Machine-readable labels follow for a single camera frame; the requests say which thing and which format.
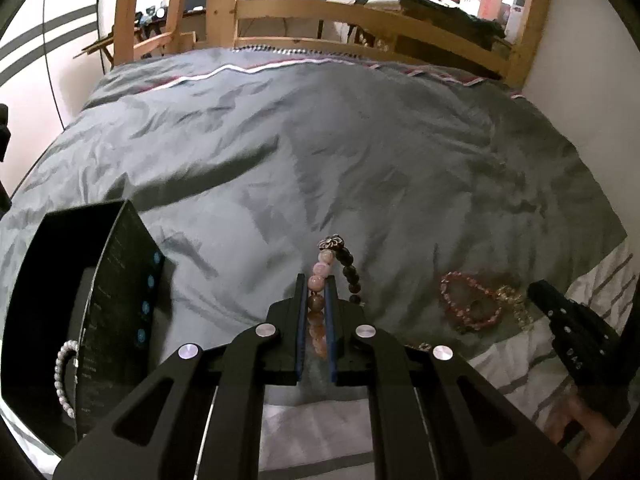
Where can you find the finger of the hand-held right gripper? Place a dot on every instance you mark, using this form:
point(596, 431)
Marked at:
point(565, 325)

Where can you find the grey white striped duvet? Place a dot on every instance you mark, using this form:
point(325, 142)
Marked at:
point(300, 135)

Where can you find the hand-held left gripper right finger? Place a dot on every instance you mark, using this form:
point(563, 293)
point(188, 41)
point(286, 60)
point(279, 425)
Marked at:
point(330, 330)

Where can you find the black jewelry box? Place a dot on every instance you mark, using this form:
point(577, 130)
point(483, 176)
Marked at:
point(125, 285)

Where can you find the black clothing pile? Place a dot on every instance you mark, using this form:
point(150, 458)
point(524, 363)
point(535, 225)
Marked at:
point(450, 12)

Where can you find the person's right hand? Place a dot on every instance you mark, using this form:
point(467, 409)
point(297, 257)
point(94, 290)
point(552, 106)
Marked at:
point(585, 430)

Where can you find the wooden bed frame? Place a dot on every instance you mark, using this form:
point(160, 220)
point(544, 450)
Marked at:
point(280, 10)

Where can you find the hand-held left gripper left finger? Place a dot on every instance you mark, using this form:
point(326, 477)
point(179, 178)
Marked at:
point(301, 330)

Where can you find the pink box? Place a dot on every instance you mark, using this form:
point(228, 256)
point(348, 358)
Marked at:
point(491, 4)

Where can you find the wooden folding table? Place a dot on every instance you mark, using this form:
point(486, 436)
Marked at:
point(95, 47)

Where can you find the white wardrobe with grey stripes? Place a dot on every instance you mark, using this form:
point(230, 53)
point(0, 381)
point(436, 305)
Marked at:
point(75, 75)

